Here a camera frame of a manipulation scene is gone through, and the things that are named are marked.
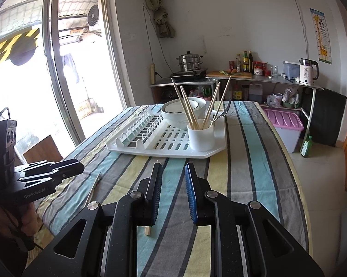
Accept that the white cylindrical utensil cup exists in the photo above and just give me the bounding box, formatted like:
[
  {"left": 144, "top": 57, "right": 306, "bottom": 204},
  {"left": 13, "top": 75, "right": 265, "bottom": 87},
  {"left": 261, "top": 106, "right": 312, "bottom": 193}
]
[{"left": 187, "top": 120, "right": 215, "bottom": 152}]

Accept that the metal kitchen shelf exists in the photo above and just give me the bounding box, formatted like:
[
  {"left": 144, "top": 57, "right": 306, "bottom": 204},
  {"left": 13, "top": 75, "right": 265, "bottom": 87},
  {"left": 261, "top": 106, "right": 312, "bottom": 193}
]
[{"left": 149, "top": 71, "right": 325, "bottom": 139}]

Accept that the small white inner bowl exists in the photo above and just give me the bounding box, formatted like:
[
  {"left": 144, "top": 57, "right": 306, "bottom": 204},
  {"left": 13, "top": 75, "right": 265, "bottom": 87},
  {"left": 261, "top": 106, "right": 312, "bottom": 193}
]
[{"left": 163, "top": 99, "right": 199, "bottom": 113}]

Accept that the induction cooker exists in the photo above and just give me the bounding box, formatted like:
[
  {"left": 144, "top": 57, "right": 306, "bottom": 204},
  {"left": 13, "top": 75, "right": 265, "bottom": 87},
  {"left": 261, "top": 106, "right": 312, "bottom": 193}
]
[{"left": 170, "top": 69, "right": 207, "bottom": 82}]

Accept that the red lidded jar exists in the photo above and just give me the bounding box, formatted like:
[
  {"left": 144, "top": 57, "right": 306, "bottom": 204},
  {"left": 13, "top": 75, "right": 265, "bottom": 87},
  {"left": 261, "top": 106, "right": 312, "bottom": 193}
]
[{"left": 253, "top": 61, "right": 263, "bottom": 76}]

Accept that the white plastic dish rack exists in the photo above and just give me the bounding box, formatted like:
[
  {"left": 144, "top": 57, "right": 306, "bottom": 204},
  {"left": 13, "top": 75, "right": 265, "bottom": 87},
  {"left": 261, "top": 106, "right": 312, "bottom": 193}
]
[{"left": 106, "top": 110, "right": 227, "bottom": 159}]

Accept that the stainless steel steamer pot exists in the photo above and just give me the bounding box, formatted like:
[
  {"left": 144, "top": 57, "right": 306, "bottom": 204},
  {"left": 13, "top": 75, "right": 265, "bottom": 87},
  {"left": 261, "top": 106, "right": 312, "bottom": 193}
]
[{"left": 177, "top": 51, "right": 203, "bottom": 71}]

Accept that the large white ceramic bowl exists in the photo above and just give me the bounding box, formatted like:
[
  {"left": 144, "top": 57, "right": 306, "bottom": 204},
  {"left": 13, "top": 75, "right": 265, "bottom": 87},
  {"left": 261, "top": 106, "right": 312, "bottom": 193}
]
[{"left": 161, "top": 97, "right": 207, "bottom": 129}]

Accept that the yellow oil bottle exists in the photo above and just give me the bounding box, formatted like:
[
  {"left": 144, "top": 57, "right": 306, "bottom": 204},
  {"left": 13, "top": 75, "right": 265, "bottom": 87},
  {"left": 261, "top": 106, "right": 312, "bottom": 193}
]
[{"left": 242, "top": 50, "right": 249, "bottom": 72}]

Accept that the translucent plastic storage box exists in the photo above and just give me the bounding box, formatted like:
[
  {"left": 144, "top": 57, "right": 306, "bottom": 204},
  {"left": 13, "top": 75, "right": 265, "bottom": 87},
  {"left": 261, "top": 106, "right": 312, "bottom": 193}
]
[{"left": 283, "top": 61, "right": 300, "bottom": 80}]

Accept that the giraffe height chart poster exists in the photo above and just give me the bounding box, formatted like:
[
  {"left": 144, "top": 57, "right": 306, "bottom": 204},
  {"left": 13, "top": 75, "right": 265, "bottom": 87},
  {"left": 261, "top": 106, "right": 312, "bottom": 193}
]
[{"left": 310, "top": 8, "right": 332, "bottom": 64}]

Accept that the striped tablecloth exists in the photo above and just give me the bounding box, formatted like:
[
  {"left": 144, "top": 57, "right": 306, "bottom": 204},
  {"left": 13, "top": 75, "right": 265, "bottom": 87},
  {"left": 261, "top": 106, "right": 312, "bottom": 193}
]
[{"left": 35, "top": 101, "right": 312, "bottom": 276}]

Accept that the dark sauce bottle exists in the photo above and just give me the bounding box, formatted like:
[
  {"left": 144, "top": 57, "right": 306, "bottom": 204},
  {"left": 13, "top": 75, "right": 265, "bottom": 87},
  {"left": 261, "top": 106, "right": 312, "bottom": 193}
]
[{"left": 248, "top": 50, "right": 254, "bottom": 74}]

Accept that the wooden cutting board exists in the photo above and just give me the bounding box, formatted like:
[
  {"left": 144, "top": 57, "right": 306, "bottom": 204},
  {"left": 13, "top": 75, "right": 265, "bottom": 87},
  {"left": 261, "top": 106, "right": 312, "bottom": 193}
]
[{"left": 206, "top": 70, "right": 253, "bottom": 79}]

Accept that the metal fork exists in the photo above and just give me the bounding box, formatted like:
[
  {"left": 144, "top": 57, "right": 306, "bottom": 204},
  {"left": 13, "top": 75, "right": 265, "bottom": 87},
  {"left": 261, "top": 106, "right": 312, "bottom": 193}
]
[{"left": 213, "top": 101, "right": 232, "bottom": 123}]

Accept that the white electric kettle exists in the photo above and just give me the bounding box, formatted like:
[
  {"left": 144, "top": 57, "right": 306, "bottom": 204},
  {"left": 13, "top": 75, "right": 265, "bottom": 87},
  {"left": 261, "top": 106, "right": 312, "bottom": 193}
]
[{"left": 299, "top": 58, "right": 319, "bottom": 85}]

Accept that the black camera module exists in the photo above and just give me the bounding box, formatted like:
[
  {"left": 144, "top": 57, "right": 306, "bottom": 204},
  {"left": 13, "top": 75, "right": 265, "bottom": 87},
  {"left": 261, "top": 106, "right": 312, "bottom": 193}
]
[{"left": 0, "top": 107, "right": 17, "bottom": 188}]

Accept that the green glass bottle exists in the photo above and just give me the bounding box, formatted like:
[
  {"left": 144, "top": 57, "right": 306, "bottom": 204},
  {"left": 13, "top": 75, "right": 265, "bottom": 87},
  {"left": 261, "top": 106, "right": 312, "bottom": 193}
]
[{"left": 300, "top": 131, "right": 313, "bottom": 158}]

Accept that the pink lidded storage bin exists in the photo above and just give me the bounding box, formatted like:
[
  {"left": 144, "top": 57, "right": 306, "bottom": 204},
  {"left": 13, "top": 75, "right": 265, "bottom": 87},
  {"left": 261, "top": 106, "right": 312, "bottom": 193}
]
[{"left": 264, "top": 108, "right": 304, "bottom": 153}]

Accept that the person's left hand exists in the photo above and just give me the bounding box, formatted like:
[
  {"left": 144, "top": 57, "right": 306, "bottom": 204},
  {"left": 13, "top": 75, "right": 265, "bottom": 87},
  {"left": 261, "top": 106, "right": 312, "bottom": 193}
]
[{"left": 0, "top": 203, "right": 42, "bottom": 238}]

